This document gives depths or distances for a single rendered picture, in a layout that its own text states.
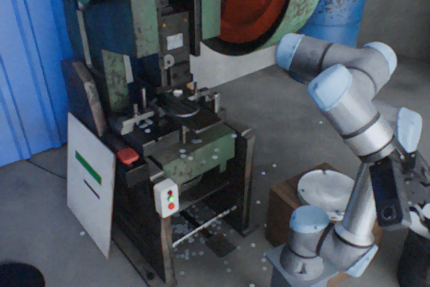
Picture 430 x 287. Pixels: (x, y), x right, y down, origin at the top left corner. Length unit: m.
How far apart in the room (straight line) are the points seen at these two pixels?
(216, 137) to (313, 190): 0.52
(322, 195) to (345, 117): 1.18
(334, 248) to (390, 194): 0.61
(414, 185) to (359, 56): 0.24
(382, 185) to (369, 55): 0.23
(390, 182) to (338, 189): 1.18
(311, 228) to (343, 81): 0.70
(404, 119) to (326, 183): 0.87
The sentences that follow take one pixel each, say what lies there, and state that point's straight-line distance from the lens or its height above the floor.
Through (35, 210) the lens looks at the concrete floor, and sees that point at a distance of 2.46.
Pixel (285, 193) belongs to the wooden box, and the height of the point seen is 0.35.
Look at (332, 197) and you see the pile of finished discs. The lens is 1.83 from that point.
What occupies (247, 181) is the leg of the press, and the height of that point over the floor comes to 0.37.
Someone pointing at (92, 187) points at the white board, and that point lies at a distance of 2.02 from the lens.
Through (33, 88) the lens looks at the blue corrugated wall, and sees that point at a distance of 2.69.
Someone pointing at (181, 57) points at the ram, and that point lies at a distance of 1.57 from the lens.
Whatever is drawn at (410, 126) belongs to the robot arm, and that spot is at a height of 1.07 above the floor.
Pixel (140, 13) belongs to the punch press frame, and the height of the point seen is 1.21.
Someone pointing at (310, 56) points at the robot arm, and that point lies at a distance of 0.78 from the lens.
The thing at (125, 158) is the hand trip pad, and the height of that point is 0.76.
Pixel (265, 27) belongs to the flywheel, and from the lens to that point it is 1.61.
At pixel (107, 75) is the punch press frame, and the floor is 0.88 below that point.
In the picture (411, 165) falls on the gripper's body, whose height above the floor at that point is 1.17.
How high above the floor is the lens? 1.58
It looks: 32 degrees down
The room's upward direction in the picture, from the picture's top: straight up
